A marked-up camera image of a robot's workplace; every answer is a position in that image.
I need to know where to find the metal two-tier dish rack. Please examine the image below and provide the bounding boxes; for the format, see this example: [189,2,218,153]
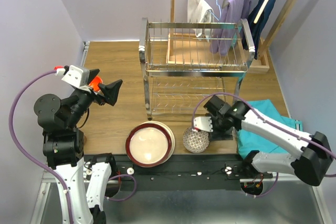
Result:
[139,18,255,120]

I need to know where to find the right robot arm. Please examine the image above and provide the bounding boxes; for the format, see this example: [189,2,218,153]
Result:
[204,95,334,186]

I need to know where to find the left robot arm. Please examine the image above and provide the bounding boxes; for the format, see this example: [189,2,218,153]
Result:
[34,65,123,223]

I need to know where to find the wooden clothes rack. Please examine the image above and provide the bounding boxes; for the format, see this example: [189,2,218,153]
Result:
[166,0,297,73]

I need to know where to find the orange bowl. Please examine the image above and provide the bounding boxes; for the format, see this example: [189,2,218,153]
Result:
[89,76,103,93]

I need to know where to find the patterned small bowl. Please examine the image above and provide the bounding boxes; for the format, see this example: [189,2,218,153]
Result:
[183,127,209,153]

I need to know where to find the teal cloth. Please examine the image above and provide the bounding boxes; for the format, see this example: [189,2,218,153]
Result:
[237,99,308,158]

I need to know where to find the steel cup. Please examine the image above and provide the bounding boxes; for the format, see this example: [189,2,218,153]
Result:
[82,132,87,146]

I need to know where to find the pale green plate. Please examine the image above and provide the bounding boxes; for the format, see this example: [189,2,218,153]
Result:
[141,121,176,164]

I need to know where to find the red rimmed white plate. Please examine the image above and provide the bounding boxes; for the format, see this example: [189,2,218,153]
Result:
[125,121,175,168]

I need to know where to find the lavender towel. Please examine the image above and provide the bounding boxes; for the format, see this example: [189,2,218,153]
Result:
[209,0,252,56]

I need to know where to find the navy blue garment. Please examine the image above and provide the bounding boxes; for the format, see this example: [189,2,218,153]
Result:
[247,0,276,60]

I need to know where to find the white cloth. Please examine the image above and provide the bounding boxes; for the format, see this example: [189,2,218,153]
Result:
[187,0,214,41]

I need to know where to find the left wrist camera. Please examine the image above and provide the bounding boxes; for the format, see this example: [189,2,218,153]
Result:
[55,65,91,92]

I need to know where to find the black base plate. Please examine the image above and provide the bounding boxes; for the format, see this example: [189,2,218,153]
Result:
[114,154,273,191]

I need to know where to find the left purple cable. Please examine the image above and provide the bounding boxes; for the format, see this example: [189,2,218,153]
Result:
[9,70,138,224]

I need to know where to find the purple cable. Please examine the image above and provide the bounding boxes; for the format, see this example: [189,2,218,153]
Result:
[192,92,336,198]
[9,70,138,224]

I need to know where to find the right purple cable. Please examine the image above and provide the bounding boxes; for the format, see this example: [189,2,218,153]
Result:
[192,92,336,198]

